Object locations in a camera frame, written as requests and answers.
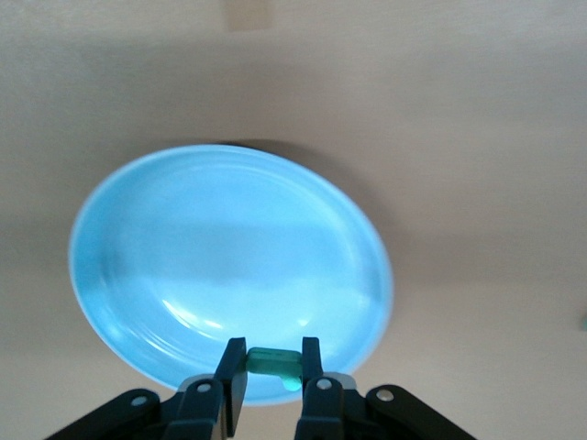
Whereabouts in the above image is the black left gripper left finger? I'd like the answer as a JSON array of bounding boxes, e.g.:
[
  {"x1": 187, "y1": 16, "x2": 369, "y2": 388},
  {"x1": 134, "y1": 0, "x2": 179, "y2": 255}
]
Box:
[{"x1": 45, "y1": 337, "x2": 249, "y2": 440}]

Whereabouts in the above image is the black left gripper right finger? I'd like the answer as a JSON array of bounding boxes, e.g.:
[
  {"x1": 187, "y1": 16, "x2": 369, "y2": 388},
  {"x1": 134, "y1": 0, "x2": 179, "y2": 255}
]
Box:
[{"x1": 293, "y1": 336, "x2": 478, "y2": 440}]

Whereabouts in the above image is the teal foam letter r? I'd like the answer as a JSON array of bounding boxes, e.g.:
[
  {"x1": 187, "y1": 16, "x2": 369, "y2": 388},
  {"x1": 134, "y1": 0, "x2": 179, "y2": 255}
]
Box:
[{"x1": 246, "y1": 346, "x2": 304, "y2": 393}]

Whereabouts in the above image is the blue plate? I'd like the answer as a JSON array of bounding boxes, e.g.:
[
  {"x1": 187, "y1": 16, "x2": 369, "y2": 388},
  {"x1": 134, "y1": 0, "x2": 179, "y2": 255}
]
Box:
[{"x1": 67, "y1": 144, "x2": 395, "y2": 407}]

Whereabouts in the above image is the brown tape patch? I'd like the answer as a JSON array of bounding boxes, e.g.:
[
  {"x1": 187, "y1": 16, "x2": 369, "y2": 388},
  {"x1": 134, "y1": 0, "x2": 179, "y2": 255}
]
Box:
[{"x1": 227, "y1": 0, "x2": 271, "y2": 32}]

